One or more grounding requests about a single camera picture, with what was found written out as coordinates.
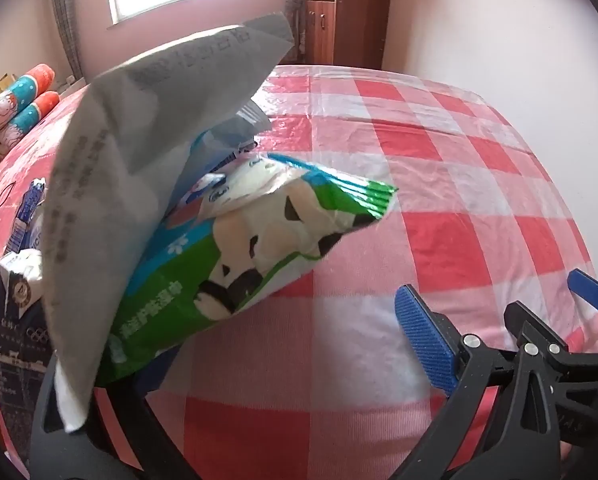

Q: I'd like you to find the white navy milk carton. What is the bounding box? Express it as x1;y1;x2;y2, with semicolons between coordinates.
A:
0;247;60;413

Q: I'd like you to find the blue tissue packet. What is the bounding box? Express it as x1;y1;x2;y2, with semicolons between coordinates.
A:
166;155;260;233

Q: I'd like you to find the green cow-print wipes packet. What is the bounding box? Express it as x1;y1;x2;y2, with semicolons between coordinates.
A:
96;152;400;388

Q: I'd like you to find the brown wooden cabinet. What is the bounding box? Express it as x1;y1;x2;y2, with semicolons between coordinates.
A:
304;0;394;68

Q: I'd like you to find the patterned curtain beside cabinet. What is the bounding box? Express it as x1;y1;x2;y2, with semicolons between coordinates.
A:
283;0;310;63

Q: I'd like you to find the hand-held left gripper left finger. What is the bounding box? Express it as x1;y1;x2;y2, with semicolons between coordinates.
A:
29;354;203;480

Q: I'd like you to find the red white checked tablecloth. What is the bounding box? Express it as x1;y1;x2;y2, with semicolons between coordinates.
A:
144;62;598;480

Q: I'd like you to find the orange teal bolster pillow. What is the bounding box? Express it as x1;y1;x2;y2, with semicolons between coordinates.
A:
9;63;57;103
14;91;62;131

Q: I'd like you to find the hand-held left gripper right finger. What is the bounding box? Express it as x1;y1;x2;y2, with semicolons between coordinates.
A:
394;284;564;480

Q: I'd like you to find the pink bed blanket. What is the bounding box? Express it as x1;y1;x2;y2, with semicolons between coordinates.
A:
0;85;96;281

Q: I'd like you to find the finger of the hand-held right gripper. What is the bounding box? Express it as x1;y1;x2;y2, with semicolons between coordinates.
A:
503;301;572;361
568;269;598;331

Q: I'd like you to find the grey checked curtain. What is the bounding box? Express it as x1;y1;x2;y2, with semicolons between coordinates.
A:
46;0;84;81

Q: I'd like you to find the light blue plastic packet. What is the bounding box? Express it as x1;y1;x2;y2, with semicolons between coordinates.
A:
186;100;274;176

